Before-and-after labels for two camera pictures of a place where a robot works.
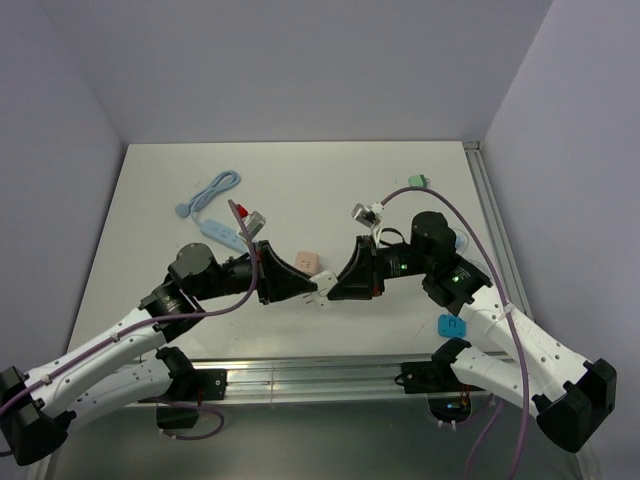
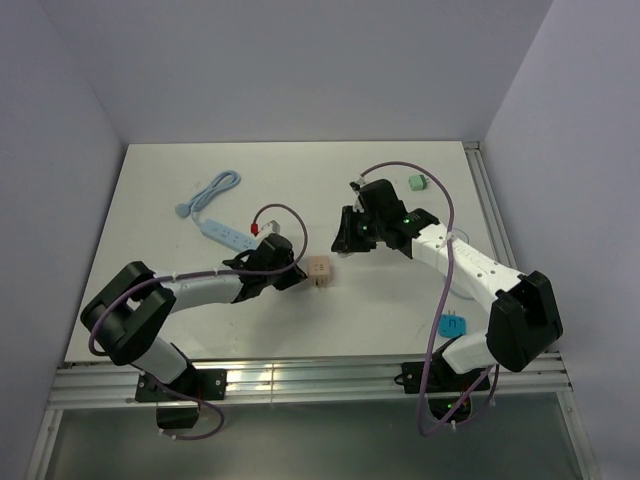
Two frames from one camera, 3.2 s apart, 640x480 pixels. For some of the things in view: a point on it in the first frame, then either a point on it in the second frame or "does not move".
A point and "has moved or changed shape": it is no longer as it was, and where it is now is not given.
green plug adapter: (418, 181) does not move
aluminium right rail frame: (492, 215) does not move
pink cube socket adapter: (308, 262) has moved or changed shape
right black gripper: (363, 277) → (347, 240)
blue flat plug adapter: (451, 326) does not move
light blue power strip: (226, 235) does not move
